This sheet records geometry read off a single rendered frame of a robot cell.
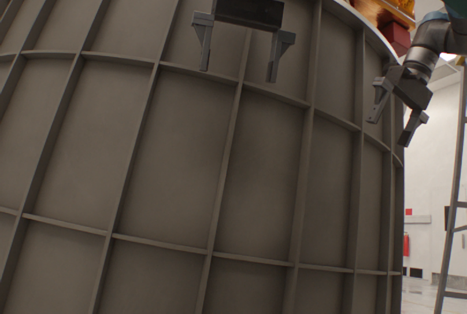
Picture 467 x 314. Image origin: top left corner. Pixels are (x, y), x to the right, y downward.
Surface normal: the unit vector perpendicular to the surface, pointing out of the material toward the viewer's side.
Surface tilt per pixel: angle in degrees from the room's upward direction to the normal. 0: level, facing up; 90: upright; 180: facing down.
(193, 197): 90
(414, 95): 113
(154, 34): 90
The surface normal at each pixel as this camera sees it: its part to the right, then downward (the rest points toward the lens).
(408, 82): 0.36, 0.18
